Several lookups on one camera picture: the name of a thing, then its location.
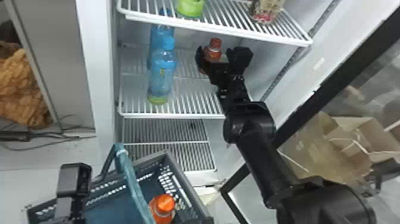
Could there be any beige snack packet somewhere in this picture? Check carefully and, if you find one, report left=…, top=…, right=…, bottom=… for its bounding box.
left=249, top=0, right=287, bottom=25

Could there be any green bottle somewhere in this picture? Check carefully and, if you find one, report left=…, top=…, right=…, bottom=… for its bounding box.
left=175, top=0, right=206, bottom=18

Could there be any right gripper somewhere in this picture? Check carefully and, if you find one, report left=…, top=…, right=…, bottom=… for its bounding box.
left=195, top=45, right=235, bottom=91

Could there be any brown paper bag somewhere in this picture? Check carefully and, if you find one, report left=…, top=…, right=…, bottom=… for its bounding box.
left=279, top=111, right=400, bottom=189

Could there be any blue bottle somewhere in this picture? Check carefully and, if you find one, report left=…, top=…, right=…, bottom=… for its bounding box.
left=149, top=7, right=176, bottom=51
left=146, top=36, right=178, bottom=106

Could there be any fridge door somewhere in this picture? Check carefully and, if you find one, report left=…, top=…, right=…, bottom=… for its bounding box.
left=220, top=0, right=400, bottom=224

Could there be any blue basket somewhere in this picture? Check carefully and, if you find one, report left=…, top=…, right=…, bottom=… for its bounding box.
left=26, top=142, right=215, bottom=224

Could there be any orange cloth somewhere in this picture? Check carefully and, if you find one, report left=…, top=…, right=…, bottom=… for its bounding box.
left=0, top=40, right=53, bottom=130

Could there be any black cable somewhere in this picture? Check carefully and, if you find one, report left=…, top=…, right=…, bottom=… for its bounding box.
left=0, top=123, right=96, bottom=152

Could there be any white fridge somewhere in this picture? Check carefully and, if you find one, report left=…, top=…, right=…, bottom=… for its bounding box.
left=4, top=0, right=343, bottom=188

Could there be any orange bottle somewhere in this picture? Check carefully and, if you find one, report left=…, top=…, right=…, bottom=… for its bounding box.
left=203, top=37, right=224, bottom=64
left=148, top=193, right=177, bottom=224

